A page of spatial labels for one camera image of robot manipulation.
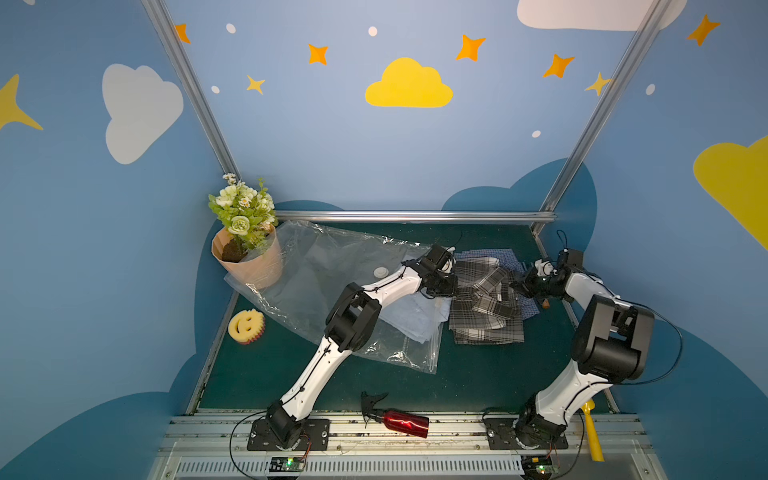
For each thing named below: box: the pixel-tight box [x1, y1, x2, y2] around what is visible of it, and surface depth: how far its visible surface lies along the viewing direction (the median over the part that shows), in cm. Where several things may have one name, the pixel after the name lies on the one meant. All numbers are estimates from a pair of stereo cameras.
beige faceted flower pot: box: [212, 224, 283, 290], surface depth 90 cm
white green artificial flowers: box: [208, 173, 279, 250], surface depth 89 cm
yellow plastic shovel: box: [581, 399, 605, 462], surface depth 74 cm
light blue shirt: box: [379, 287, 452, 343], surface depth 95 cm
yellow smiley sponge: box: [228, 309, 266, 345], surface depth 92 cm
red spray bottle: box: [361, 391, 430, 438], surface depth 75 cm
